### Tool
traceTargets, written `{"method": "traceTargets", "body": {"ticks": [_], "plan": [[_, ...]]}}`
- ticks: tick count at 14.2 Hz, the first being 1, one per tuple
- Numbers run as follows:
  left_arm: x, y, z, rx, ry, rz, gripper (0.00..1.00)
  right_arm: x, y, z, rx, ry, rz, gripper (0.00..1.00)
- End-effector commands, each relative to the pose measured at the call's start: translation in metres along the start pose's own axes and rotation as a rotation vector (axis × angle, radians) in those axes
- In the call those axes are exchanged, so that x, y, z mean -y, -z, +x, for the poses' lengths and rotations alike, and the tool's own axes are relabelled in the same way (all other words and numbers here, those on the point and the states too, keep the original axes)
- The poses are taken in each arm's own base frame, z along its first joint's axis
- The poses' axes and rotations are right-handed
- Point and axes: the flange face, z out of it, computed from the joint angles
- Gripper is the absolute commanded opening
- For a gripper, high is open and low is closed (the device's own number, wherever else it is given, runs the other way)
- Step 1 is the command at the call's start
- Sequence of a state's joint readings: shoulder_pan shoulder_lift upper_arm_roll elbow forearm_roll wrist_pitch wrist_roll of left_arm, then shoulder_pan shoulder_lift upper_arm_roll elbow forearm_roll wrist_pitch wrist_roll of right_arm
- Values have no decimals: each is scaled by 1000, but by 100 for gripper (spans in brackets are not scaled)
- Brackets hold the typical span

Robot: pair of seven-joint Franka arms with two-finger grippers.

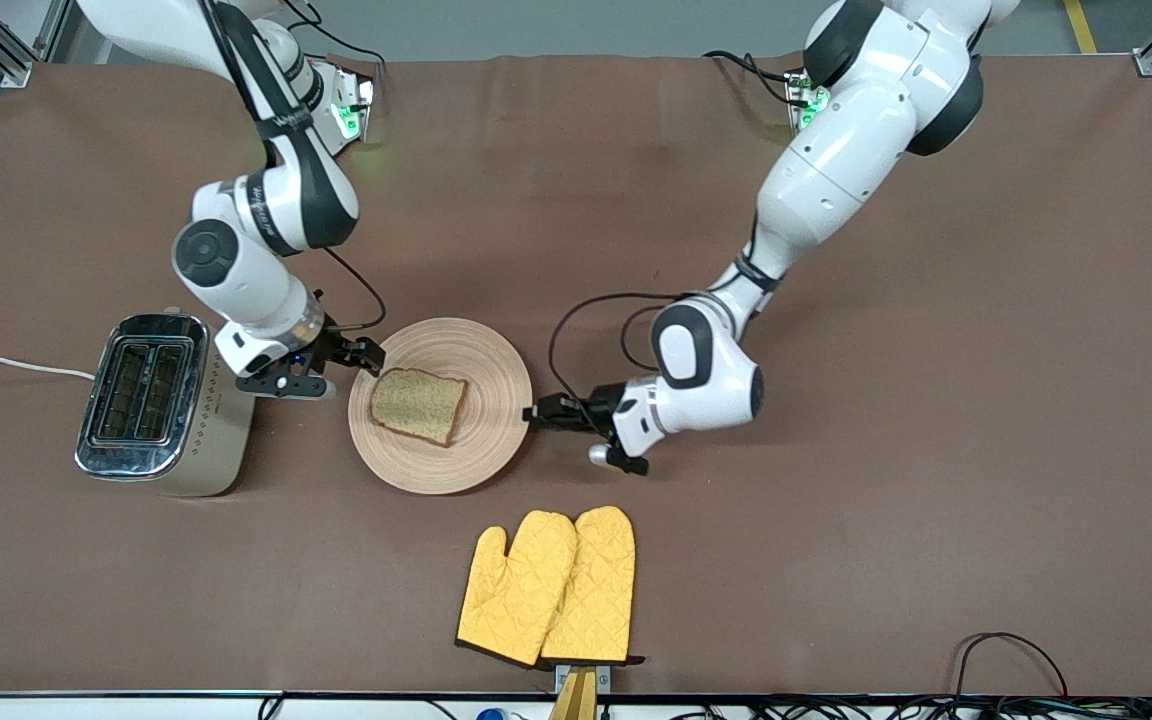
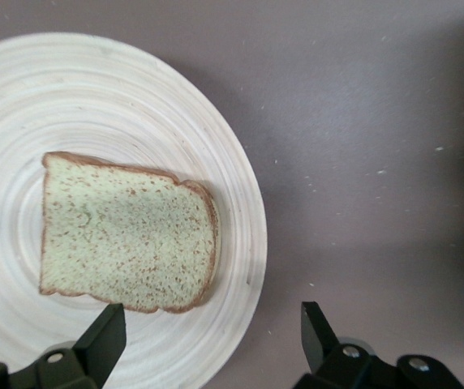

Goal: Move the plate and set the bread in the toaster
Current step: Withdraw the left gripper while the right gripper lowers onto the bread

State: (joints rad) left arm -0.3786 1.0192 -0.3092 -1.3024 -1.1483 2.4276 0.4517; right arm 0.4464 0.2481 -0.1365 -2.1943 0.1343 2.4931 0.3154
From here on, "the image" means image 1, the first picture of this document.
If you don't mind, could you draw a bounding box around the yellow quilted oven mitt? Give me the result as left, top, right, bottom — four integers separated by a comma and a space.
456, 510, 578, 668
541, 505, 645, 667

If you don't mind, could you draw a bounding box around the green-lit right base connector box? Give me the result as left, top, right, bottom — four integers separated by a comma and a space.
321, 65, 378, 147

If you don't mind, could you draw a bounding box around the beige chrome two-slot toaster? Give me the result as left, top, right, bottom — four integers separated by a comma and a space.
74, 307, 260, 498

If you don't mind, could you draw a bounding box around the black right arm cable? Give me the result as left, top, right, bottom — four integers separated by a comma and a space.
198, 0, 388, 333

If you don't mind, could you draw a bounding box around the round wooden plate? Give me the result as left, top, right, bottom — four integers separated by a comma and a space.
348, 317, 534, 496

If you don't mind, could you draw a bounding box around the black cable bundle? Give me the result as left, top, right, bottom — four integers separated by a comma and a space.
676, 695, 1152, 720

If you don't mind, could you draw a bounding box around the black base cable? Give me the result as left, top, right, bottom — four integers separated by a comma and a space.
284, 0, 387, 69
703, 50, 800, 107

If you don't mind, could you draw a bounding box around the black looped cable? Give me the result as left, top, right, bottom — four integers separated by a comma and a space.
954, 632, 1069, 699

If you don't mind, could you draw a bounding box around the black left base cable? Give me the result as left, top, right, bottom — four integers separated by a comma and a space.
703, 50, 800, 107

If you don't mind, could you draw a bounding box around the metal bracket with wooden bar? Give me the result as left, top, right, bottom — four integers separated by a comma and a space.
549, 663, 612, 720

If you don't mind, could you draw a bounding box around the black right base cable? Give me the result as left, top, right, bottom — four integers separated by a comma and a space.
284, 0, 387, 69

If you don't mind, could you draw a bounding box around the brown bread slice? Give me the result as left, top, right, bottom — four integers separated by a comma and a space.
369, 367, 469, 448

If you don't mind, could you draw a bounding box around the green-lit left base connector box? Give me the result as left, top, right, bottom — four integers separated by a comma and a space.
785, 65, 829, 131

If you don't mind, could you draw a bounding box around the green-lit base connector box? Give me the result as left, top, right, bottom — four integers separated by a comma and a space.
785, 65, 829, 131
321, 65, 378, 147

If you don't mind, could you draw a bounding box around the brown table cover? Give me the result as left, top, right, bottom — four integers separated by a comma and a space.
0, 52, 1152, 699

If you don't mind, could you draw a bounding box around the white toaster power cord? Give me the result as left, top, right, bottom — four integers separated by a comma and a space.
0, 355, 97, 382

